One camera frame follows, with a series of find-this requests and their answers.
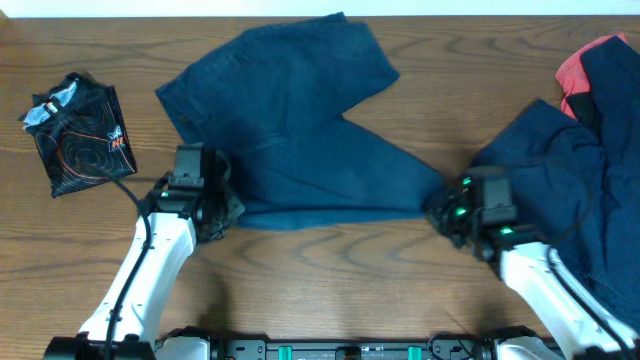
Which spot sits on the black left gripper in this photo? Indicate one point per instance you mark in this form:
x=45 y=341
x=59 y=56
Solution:
x=220 y=209

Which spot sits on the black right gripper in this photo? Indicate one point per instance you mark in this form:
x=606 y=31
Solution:
x=435 y=210

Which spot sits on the navy blue shorts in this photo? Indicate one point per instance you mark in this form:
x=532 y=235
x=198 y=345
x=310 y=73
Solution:
x=274 y=101

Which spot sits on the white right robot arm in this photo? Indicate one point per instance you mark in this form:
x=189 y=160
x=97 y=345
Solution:
x=529 y=265

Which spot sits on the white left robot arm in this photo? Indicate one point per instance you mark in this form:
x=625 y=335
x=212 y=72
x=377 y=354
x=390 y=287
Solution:
x=191 y=205

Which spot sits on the dark navy clothes pile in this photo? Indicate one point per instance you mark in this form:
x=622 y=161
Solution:
x=577 y=178

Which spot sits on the folded black patterned shirt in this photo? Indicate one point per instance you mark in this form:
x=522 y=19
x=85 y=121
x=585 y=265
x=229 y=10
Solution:
x=80 y=134

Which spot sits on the red garment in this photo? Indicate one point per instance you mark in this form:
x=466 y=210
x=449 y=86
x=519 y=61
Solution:
x=572 y=77

